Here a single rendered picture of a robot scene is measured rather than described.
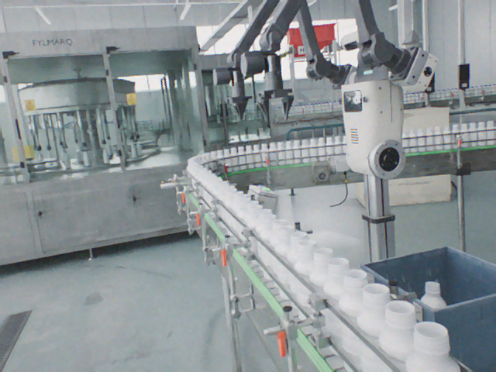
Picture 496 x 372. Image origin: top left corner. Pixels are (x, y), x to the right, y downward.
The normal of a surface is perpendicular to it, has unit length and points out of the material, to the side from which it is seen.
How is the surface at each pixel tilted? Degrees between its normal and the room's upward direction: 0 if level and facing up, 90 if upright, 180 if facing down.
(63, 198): 90
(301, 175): 90
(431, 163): 92
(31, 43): 90
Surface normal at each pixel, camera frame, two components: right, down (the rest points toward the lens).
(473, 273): -0.95, 0.14
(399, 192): -0.06, 0.14
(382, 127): 0.29, 0.30
